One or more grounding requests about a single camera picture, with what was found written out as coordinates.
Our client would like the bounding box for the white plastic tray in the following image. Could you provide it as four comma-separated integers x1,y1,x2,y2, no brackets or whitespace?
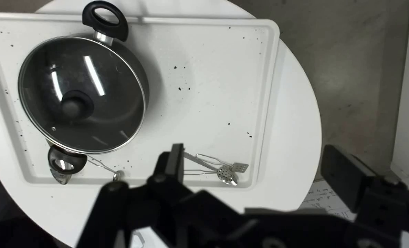
0,12,281,188

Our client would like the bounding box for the round glass pot lid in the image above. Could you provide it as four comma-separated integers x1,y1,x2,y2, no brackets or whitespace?
17,34,149,155

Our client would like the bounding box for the black cooking pot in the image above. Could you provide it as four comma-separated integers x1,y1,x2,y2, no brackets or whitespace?
17,0,152,186

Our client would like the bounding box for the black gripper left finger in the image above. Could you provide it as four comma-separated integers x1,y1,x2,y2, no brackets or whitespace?
146,141,201,198

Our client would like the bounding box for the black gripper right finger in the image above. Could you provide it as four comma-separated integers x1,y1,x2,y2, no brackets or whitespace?
321,143,409,231

